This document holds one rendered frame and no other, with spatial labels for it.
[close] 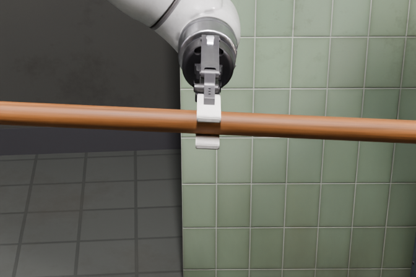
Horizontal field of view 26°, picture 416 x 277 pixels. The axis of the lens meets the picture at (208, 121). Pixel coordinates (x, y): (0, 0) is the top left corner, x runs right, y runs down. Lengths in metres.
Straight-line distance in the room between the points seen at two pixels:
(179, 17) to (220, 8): 0.07
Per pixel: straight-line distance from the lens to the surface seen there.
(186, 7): 1.38
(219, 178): 2.58
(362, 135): 1.16
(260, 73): 2.44
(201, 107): 1.14
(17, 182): 3.56
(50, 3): 3.48
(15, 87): 3.62
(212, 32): 1.33
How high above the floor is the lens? 1.77
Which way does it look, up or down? 27 degrees down
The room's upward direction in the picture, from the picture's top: straight up
